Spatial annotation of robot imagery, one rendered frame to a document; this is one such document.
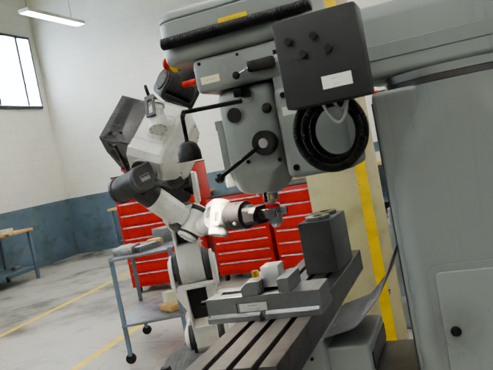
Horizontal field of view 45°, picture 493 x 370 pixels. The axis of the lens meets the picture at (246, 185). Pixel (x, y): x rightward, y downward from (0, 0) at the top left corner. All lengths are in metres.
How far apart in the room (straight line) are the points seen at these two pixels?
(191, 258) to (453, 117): 1.33
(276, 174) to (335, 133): 0.22
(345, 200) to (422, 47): 2.02
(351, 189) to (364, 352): 1.90
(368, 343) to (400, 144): 0.56
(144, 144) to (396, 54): 0.97
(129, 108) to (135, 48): 10.16
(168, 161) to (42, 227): 10.58
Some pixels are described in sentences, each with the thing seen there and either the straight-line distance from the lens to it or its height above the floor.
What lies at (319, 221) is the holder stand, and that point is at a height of 1.15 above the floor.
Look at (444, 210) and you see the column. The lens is 1.57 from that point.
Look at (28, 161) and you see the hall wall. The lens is 12.68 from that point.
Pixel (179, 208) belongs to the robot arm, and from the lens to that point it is 2.19.
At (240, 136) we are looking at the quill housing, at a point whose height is 1.49.
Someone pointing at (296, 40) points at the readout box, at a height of 1.67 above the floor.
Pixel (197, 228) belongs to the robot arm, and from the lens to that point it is 2.16.
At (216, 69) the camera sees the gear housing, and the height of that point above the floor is 1.69.
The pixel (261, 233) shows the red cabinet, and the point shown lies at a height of 0.52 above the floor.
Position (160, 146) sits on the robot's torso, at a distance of 2.15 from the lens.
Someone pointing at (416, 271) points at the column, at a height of 1.06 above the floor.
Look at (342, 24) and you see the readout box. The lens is 1.41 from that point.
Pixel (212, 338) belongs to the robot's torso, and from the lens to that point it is 2.67.
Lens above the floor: 1.44
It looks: 3 degrees down
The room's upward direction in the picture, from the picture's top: 11 degrees counter-clockwise
